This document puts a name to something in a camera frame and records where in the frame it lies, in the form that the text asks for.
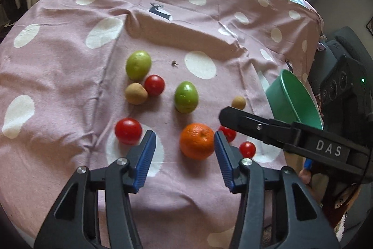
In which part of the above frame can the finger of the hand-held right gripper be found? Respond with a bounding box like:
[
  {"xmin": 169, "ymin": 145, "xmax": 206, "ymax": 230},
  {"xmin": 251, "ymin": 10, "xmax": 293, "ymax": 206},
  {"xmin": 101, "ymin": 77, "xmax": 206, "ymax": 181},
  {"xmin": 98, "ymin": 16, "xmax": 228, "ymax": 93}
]
[{"xmin": 219, "ymin": 107, "xmax": 295, "ymax": 152}]

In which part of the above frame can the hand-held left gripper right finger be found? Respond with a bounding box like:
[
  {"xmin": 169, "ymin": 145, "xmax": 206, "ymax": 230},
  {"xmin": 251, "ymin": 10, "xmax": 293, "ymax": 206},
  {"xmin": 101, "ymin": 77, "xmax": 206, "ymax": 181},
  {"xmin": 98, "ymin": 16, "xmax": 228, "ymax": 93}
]
[{"xmin": 214, "ymin": 131, "xmax": 341, "ymax": 249}]

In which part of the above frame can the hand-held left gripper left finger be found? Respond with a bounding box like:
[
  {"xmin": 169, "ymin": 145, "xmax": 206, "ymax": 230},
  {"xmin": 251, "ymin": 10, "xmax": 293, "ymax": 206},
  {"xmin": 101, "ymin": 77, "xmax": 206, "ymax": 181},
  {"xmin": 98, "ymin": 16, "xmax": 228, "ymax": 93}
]
[{"xmin": 33, "ymin": 130, "xmax": 158, "ymax": 249}]

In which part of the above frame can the orange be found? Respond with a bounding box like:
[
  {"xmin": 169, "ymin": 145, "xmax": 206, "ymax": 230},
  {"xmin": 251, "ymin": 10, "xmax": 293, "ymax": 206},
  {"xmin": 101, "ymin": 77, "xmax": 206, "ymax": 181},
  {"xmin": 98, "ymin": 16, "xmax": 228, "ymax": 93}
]
[{"xmin": 180, "ymin": 123, "xmax": 215, "ymax": 161}]

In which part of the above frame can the green bowl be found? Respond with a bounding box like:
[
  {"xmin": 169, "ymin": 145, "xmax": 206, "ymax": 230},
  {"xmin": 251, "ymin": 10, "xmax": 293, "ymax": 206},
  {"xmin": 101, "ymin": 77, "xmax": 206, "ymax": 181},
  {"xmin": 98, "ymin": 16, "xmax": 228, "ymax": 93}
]
[{"xmin": 265, "ymin": 69, "xmax": 324, "ymax": 130}]

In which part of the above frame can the green round fruit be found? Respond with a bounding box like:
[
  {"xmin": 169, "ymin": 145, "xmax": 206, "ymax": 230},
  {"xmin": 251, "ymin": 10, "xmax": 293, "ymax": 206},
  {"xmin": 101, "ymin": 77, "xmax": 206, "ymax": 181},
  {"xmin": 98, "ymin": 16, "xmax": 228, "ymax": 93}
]
[
  {"xmin": 126, "ymin": 50, "xmax": 152, "ymax": 81},
  {"xmin": 174, "ymin": 81, "xmax": 199, "ymax": 114}
]

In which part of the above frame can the small red cherry tomato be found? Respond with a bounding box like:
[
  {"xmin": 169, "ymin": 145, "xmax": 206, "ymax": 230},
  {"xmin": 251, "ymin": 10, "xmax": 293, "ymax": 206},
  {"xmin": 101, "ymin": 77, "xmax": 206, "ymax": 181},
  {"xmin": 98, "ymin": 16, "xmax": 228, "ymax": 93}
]
[
  {"xmin": 239, "ymin": 141, "xmax": 256, "ymax": 159},
  {"xmin": 218, "ymin": 126, "xmax": 237, "ymax": 143}
]

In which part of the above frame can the small brown longan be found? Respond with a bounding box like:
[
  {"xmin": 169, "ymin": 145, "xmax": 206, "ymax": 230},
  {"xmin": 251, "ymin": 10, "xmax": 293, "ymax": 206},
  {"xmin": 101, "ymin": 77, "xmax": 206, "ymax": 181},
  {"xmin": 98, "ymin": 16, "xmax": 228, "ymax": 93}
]
[{"xmin": 231, "ymin": 96, "xmax": 246, "ymax": 110}]

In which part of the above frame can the large red tomato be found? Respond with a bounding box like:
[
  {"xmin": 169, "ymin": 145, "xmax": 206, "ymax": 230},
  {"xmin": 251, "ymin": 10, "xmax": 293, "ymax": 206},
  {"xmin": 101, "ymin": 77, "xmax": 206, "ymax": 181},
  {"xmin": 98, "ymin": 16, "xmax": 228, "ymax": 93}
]
[
  {"xmin": 144, "ymin": 75, "xmax": 165, "ymax": 97},
  {"xmin": 114, "ymin": 118, "xmax": 143, "ymax": 145}
]

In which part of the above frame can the large brown kiwi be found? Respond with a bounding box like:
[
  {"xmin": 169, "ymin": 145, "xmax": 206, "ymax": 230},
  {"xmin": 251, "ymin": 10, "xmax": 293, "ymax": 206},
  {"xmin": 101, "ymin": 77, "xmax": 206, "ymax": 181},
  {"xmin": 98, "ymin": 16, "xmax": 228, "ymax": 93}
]
[{"xmin": 125, "ymin": 83, "xmax": 149, "ymax": 105}]

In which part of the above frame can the pink polka dot blanket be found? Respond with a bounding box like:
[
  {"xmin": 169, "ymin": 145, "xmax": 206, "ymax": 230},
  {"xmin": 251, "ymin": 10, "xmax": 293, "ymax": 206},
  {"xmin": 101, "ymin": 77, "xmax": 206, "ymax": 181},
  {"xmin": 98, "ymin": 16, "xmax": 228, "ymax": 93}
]
[{"xmin": 0, "ymin": 0, "xmax": 325, "ymax": 249}]

